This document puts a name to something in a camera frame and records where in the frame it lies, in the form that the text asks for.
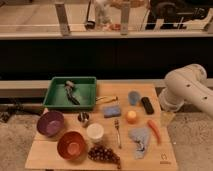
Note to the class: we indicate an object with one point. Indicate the wooden handled utensil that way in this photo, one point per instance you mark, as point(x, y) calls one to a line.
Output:
point(106, 98)

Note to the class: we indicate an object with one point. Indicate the grey blue cloth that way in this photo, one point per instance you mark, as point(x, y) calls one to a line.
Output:
point(141, 137)

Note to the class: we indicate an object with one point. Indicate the orange carrot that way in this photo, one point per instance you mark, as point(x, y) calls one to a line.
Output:
point(155, 129)

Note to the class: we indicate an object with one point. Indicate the wooden board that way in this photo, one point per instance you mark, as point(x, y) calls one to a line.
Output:
point(159, 157)

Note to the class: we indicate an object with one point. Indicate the orange fruit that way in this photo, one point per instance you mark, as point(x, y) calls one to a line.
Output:
point(131, 117)

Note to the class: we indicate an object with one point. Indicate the white cup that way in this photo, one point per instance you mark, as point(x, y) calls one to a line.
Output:
point(95, 132)

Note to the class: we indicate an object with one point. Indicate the purple bowl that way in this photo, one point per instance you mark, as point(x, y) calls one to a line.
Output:
point(50, 123)

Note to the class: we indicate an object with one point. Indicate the green plastic tray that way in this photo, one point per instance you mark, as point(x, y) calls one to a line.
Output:
point(84, 91)

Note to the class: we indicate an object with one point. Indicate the silver fork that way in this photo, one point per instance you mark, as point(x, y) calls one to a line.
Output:
point(116, 124)

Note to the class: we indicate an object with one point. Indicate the blue sponge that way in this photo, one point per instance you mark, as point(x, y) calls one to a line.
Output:
point(111, 111)

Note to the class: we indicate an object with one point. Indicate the bunch of dark grapes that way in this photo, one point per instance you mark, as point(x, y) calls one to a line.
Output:
point(100, 153)

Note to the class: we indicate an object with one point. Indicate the small metal cup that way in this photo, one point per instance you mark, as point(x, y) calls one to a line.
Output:
point(83, 118)

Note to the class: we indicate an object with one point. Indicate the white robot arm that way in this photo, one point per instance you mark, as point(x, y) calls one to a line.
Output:
point(186, 84)

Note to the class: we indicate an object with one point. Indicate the grey tool in tray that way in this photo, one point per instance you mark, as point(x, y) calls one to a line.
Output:
point(69, 90)

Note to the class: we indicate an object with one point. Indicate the black remote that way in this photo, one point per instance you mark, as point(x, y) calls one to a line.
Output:
point(147, 105)

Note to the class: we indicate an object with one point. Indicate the orange bowl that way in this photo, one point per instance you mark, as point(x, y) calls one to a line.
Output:
point(71, 145)

